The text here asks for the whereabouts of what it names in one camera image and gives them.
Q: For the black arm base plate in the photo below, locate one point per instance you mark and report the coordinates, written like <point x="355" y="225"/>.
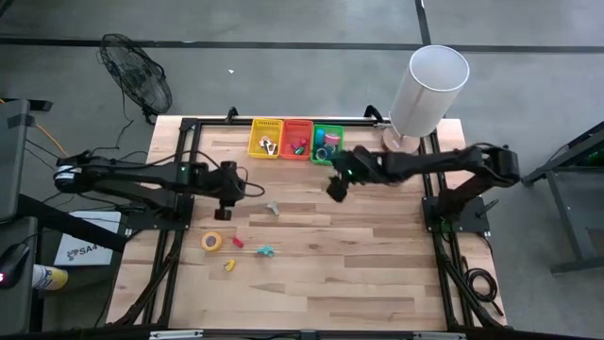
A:
<point x="472" y="218"/>
<point x="141" y="223"/>

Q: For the black diagonal beam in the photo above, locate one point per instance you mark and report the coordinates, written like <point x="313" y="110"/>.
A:
<point x="71" y="222"/>

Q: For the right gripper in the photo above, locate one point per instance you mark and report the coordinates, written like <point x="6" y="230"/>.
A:
<point x="361" y="165"/>

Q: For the black computer mouse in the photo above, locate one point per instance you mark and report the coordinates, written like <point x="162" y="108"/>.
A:
<point x="13" y="264"/>

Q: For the pink staple remover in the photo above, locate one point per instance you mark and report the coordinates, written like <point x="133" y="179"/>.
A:
<point x="264" y="141"/>

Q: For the yellow white spray can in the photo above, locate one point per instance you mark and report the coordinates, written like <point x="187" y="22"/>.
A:
<point x="49" y="277"/>

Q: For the green plastic basket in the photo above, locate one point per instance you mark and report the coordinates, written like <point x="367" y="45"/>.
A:
<point x="340" y="130"/>

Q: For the teal staple remover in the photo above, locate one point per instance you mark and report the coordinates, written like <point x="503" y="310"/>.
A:
<point x="265" y="251"/>

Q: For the white printed paper sheet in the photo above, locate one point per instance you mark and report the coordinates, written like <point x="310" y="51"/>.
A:
<point x="85" y="252"/>

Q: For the grey desk top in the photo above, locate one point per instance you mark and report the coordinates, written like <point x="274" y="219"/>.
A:
<point x="16" y="307"/>
<point x="11" y="165"/>

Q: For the yellow plastic basket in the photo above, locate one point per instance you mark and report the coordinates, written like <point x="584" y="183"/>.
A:
<point x="276" y="127"/>

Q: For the table lamp white shade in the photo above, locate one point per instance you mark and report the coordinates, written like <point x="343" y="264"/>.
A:
<point x="431" y="94"/>

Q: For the black floor fan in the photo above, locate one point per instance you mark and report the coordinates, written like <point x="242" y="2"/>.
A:
<point x="137" y="75"/>

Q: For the yellow tape roll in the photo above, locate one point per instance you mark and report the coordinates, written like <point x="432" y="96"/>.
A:
<point x="204" y="242"/>

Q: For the pale tape roll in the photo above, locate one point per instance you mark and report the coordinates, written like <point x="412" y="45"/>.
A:
<point x="316" y="153"/>

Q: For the orange plastic basket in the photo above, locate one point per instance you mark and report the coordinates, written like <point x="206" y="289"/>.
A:
<point x="290" y="130"/>

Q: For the black aluminium table frame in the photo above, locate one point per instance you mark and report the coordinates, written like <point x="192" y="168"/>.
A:
<point x="189" y="137"/>

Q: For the silver edge bracket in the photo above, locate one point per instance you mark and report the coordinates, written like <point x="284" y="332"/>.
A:
<point x="439" y="335"/>
<point x="174" y="334"/>

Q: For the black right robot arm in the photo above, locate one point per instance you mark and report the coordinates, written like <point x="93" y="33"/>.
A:
<point x="434" y="163"/>

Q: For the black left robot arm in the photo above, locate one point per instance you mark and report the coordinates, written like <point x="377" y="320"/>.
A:
<point x="141" y="175"/>

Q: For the grey metal cart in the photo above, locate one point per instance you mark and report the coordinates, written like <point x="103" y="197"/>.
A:
<point x="575" y="264"/>

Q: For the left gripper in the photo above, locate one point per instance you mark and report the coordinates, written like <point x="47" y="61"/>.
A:
<point x="229" y="184"/>

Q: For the black table clamp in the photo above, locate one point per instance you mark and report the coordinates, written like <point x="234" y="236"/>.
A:
<point x="373" y="112"/>
<point x="231" y="115"/>

